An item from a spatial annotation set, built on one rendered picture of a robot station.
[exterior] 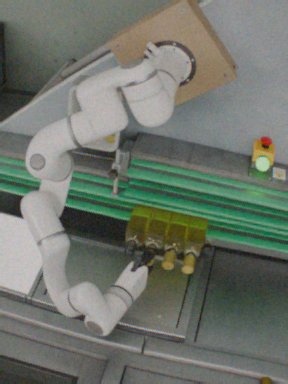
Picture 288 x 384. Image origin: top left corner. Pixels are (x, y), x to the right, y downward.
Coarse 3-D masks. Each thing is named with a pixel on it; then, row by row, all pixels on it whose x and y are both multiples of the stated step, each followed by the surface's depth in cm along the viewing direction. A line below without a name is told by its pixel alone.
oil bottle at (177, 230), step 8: (176, 216) 158; (184, 216) 159; (176, 224) 155; (184, 224) 156; (168, 232) 153; (176, 232) 153; (184, 232) 153; (168, 240) 150; (176, 240) 150; (184, 240) 151
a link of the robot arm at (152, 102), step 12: (168, 72) 128; (144, 84) 115; (156, 84) 117; (168, 84) 125; (132, 96) 117; (144, 96) 117; (156, 96) 117; (168, 96) 121; (132, 108) 120; (144, 108) 118; (156, 108) 118; (168, 108) 120; (144, 120) 121; (156, 120) 120
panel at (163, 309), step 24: (72, 240) 168; (96, 240) 168; (72, 264) 160; (96, 264) 161; (120, 264) 162; (0, 288) 147; (168, 288) 155; (192, 288) 155; (144, 312) 147; (168, 312) 148; (168, 336) 141
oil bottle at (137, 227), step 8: (136, 208) 160; (144, 208) 160; (152, 208) 161; (136, 216) 157; (144, 216) 157; (128, 224) 154; (136, 224) 154; (144, 224) 155; (128, 232) 152; (136, 232) 152; (144, 232) 153; (144, 240) 156
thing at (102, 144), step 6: (72, 90) 155; (72, 96) 157; (120, 96) 153; (72, 102) 159; (72, 108) 161; (78, 108) 166; (90, 144) 167; (96, 144) 167; (102, 144) 167; (108, 144) 168; (114, 144) 166; (108, 150) 166; (114, 150) 166
